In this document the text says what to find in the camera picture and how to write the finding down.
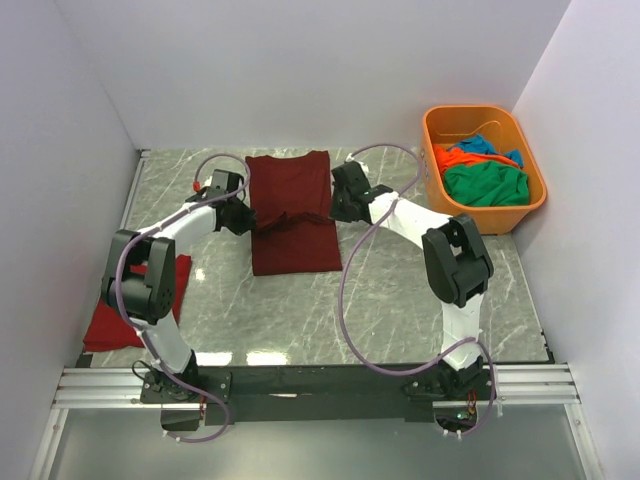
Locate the green t shirt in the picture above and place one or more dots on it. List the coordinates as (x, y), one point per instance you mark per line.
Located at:
(488, 184)

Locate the orange t shirt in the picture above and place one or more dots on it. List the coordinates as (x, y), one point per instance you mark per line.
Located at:
(447, 159)

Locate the orange plastic basket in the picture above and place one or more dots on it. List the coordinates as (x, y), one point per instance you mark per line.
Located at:
(449, 124)

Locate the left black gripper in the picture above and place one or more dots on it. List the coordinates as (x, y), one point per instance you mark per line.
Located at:
(247, 221)

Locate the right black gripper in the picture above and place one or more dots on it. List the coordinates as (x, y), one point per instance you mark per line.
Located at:
(335, 212)

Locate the dark maroon t shirt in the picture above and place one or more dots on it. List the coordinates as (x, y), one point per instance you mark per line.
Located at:
(292, 199)

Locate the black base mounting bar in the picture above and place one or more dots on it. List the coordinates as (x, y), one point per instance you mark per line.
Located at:
(316, 392)

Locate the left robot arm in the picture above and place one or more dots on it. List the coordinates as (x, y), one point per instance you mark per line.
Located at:
(140, 279)

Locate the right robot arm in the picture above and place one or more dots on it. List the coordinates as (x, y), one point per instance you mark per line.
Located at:
(458, 268)

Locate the blue t shirt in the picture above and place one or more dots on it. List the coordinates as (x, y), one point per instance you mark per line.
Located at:
(477, 144)

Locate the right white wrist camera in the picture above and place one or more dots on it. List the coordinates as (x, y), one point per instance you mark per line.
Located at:
(350, 159)

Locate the aluminium frame rail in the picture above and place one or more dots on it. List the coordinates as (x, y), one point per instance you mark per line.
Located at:
(118, 388)

